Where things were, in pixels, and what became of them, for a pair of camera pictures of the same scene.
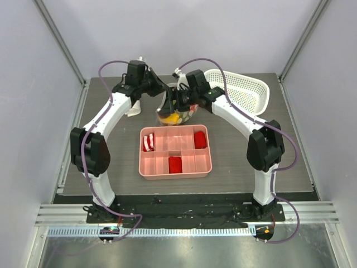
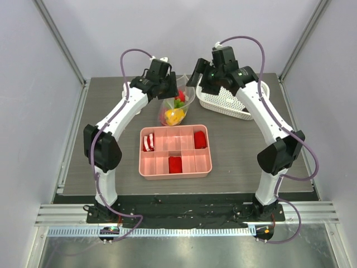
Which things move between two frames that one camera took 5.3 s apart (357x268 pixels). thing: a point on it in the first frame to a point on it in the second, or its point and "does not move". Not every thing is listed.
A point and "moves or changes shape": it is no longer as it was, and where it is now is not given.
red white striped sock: (148, 143) does not move
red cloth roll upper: (199, 139) does not move
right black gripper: (173, 98) to (197, 73)
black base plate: (185, 211) does not move
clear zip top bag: (177, 118) moves or changes shape
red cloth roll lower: (175, 164) does not move
